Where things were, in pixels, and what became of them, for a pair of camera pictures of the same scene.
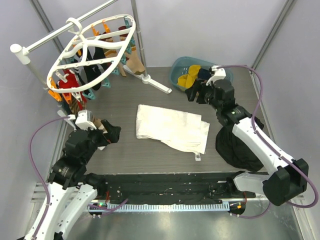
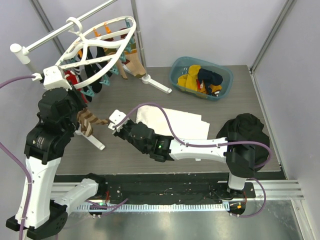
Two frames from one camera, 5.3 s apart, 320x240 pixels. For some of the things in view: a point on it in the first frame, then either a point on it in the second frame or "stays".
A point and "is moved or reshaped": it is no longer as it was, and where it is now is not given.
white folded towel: [180, 130] stays
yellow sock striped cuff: [193, 71] stays
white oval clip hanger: [93, 49] is moved or reshaped
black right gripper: [200, 92] to [120, 131]
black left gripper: [112, 134] to [77, 93]
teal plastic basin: [180, 66] stays
